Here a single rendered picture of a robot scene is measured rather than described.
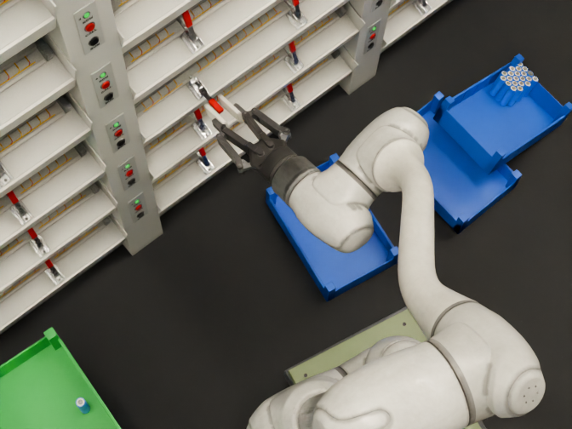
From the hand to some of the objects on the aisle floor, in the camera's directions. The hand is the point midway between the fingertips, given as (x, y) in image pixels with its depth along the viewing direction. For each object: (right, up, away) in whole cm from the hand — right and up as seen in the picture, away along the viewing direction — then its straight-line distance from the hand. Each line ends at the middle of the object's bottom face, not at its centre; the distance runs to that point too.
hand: (223, 113), depth 214 cm
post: (-28, -20, +49) cm, 60 cm away
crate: (+66, +3, +56) cm, 87 cm away
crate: (+24, -25, +49) cm, 60 cm away
